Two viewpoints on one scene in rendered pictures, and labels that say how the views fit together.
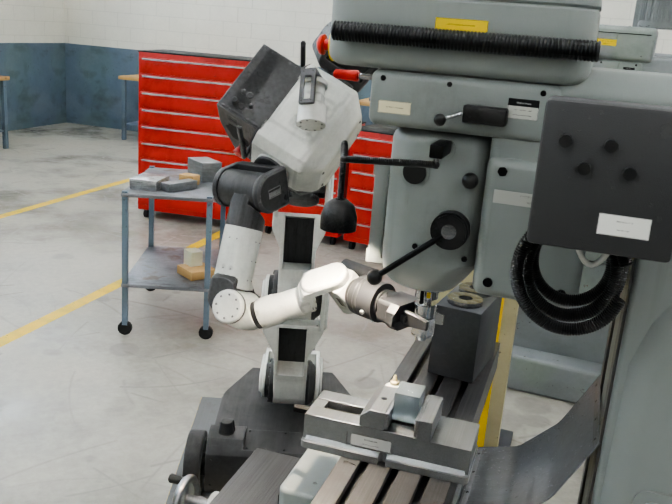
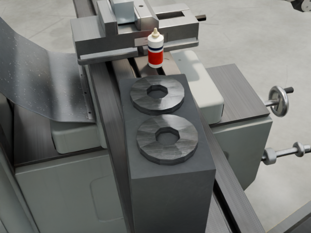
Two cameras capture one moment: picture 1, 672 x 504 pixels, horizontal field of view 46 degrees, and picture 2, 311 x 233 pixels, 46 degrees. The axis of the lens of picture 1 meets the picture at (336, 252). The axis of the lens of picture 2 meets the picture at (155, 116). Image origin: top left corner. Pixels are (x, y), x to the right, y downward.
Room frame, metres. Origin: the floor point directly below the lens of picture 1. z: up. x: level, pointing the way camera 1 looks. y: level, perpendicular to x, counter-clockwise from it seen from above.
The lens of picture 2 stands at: (2.30, -0.58, 1.55)
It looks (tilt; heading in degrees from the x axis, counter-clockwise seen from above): 44 degrees down; 148
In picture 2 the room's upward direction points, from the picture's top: straight up
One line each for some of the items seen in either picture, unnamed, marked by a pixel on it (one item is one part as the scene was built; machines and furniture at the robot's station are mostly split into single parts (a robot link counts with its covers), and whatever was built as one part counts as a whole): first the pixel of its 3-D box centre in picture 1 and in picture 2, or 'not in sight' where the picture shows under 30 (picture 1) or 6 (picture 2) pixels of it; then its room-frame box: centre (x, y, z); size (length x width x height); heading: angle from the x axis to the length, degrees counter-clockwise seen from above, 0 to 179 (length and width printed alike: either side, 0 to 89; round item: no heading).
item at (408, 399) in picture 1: (409, 402); (122, 7); (1.47, -0.17, 1.07); 0.06 x 0.05 x 0.06; 164
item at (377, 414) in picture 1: (381, 406); (142, 12); (1.49, -0.12, 1.05); 0.12 x 0.06 x 0.04; 164
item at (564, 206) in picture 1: (608, 177); not in sight; (1.12, -0.38, 1.62); 0.20 x 0.09 x 0.21; 73
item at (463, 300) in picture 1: (466, 328); (161, 154); (1.95, -0.36, 1.06); 0.22 x 0.12 x 0.20; 156
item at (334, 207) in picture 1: (339, 213); not in sight; (1.52, 0.00, 1.44); 0.07 x 0.07 x 0.06
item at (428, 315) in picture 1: (423, 320); not in sight; (1.53, -0.19, 1.23); 0.05 x 0.05 x 0.06
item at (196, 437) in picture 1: (195, 463); not in sight; (2.11, 0.37, 0.50); 0.20 x 0.05 x 0.20; 2
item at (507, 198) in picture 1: (537, 220); not in sight; (1.47, -0.38, 1.47); 0.24 x 0.19 x 0.26; 163
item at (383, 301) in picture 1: (389, 306); not in sight; (1.59, -0.12, 1.23); 0.13 x 0.12 x 0.10; 138
